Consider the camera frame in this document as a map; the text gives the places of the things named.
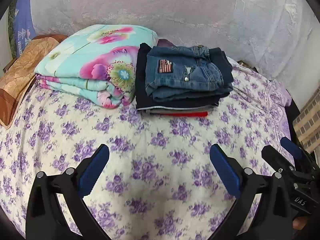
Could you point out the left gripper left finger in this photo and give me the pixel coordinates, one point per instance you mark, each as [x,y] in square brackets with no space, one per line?
[45,219]

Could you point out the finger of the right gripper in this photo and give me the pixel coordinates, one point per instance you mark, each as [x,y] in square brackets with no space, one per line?
[292,148]
[278,162]

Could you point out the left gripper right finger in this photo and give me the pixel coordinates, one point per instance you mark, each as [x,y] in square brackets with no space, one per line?
[262,207]

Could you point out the blue denim jeans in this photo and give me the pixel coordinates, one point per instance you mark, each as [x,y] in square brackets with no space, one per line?
[174,73]

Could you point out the person right hand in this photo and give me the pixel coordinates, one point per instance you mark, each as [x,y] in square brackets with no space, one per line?
[299,223]

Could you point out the building pattern box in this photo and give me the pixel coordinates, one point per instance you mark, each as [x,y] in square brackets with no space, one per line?
[306,125]

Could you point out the folded red garment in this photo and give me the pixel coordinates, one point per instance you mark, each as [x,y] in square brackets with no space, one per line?
[191,114]

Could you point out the purple floral bedsheet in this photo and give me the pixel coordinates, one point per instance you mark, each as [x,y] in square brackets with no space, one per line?
[159,182]

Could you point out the white lace bed curtain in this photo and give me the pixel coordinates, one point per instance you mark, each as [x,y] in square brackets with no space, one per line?
[267,34]

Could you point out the brown satin pillow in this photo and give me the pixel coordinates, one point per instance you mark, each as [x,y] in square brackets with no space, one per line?
[20,77]

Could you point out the folded grey garment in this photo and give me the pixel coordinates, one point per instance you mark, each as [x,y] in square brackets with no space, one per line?
[168,110]

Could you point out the folded floral turquoise blanket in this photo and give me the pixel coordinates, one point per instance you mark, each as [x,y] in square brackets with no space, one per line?
[97,63]

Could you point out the blue patterned poster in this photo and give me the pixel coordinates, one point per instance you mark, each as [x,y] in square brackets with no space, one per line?
[23,25]

